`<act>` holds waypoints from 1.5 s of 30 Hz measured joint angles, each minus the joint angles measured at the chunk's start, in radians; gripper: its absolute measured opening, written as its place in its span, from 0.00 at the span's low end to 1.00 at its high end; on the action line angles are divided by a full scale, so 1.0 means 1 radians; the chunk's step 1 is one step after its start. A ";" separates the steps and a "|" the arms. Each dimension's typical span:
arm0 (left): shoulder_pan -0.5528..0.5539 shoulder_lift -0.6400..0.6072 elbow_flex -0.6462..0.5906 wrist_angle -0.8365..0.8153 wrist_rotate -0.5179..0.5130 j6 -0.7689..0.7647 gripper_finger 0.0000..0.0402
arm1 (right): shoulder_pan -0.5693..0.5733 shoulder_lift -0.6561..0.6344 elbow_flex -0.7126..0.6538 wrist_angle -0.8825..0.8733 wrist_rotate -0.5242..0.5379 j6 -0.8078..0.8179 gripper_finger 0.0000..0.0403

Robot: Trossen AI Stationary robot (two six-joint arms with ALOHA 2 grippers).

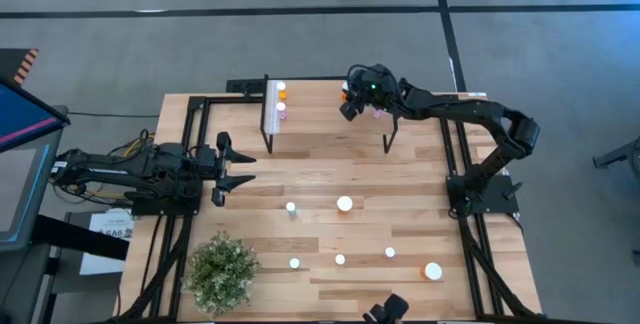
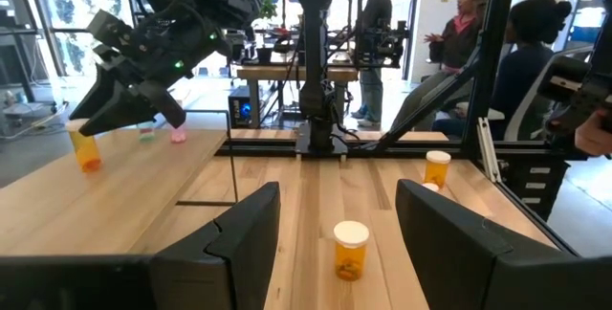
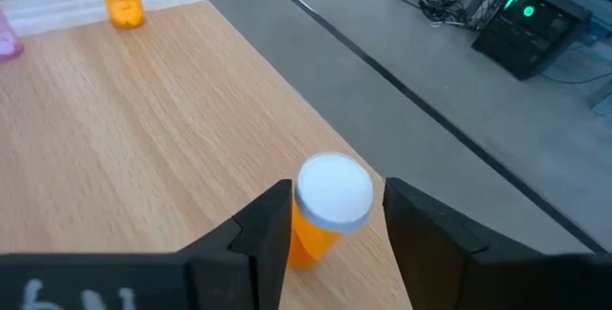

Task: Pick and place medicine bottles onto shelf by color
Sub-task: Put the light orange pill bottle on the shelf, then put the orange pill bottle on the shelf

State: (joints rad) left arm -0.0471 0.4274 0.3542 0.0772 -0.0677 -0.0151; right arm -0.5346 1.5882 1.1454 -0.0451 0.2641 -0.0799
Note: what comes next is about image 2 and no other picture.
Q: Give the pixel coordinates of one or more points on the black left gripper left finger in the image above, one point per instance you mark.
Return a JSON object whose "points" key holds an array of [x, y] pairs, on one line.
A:
{"points": [[225, 262]]}

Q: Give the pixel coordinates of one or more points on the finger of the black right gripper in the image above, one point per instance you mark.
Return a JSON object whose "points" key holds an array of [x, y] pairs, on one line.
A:
{"points": [[110, 109], [165, 104]]}

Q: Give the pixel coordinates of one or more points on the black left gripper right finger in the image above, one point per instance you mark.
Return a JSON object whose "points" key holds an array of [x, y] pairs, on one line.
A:
{"points": [[454, 252]]}

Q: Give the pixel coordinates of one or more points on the green medicine bottle white cap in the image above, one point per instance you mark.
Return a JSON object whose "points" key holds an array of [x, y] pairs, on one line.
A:
{"points": [[146, 135]]}

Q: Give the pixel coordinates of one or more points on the orange medicine bottle white cap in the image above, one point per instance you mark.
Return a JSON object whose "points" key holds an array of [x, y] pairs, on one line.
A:
{"points": [[86, 154]]}

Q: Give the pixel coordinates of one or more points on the wide orange medicine bottle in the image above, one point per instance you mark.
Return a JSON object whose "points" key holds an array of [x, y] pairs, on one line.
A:
{"points": [[437, 171], [350, 257]]}

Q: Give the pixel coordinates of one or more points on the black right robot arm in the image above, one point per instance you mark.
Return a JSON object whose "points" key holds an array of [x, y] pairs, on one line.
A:
{"points": [[313, 61]]}

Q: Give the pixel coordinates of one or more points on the black computer tower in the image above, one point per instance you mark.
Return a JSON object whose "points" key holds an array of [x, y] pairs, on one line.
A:
{"points": [[239, 109]]}

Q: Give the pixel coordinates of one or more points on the background wooden workbench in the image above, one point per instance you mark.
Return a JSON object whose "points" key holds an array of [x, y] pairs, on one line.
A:
{"points": [[296, 73]]}

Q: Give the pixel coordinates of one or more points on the grey office chair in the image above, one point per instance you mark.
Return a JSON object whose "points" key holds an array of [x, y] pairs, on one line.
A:
{"points": [[521, 114]]}

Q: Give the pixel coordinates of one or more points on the person's hand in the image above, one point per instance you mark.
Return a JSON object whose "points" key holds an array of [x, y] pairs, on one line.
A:
{"points": [[593, 135]]}

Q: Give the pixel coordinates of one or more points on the person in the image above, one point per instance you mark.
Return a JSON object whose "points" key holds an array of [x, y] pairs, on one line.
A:
{"points": [[454, 37], [378, 23], [526, 61]]}

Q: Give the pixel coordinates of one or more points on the black handheld device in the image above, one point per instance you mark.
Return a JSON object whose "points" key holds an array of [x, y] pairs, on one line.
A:
{"points": [[574, 90]]}

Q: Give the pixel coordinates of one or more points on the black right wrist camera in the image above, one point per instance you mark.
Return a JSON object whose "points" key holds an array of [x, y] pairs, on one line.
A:
{"points": [[115, 32]]}

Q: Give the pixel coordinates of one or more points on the silver metal bracket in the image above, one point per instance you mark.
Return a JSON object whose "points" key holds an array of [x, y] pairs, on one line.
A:
{"points": [[487, 152]]}

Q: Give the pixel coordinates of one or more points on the black camera rig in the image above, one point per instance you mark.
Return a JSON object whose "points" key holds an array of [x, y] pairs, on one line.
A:
{"points": [[382, 44]]}

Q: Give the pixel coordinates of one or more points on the black aluminium table frame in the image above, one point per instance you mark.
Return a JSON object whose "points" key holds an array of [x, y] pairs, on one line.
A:
{"points": [[492, 37]]}

